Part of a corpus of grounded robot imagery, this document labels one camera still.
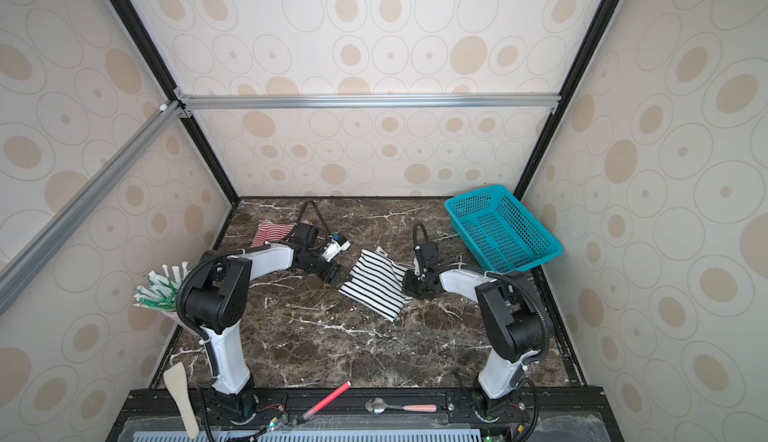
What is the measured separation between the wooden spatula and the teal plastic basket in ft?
2.91

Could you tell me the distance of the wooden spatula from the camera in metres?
0.72

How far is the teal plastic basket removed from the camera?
1015 millimetres
